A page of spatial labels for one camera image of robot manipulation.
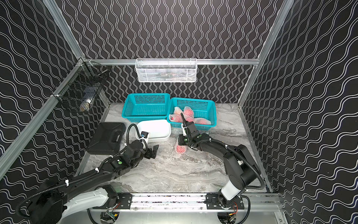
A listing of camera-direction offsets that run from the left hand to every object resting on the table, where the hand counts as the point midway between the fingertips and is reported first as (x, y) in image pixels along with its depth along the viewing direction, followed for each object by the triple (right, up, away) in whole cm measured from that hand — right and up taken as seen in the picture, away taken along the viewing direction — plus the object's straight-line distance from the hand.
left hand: (151, 141), depth 81 cm
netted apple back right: (+23, +20, +25) cm, 39 cm away
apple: (+17, -5, +4) cm, 18 cm away
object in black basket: (-41, +21, +2) cm, 46 cm away
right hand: (+16, 0, +10) cm, 19 cm away
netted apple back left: (+15, +19, +25) cm, 35 cm away
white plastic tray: (+1, +5, +21) cm, 22 cm away
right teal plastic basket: (+33, +21, +32) cm, 51 cm away
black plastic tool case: (-30, 0, +9) cm, 31 cm away
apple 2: (+32, +12, +19) cm, 39 cm away
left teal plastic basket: (-13, +24, +40) cm, 48 cm away
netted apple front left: (+14, +14, +18) cm, 27 cm away
